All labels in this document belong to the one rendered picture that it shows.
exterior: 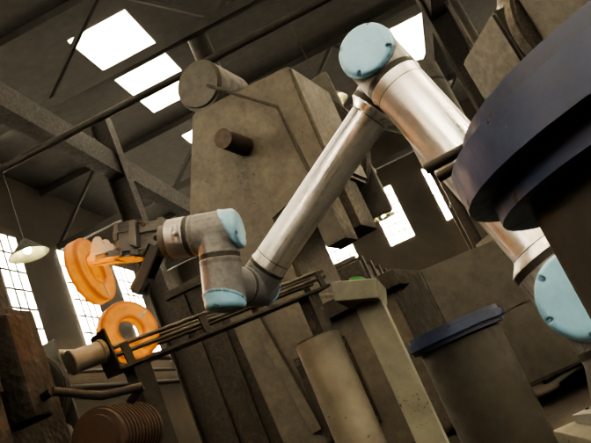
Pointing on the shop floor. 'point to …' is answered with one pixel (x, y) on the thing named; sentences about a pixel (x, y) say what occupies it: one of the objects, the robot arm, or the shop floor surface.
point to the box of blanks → (447, 279)
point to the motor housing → (120, 424)
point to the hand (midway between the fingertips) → (88, 263)
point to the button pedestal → (392, 356)
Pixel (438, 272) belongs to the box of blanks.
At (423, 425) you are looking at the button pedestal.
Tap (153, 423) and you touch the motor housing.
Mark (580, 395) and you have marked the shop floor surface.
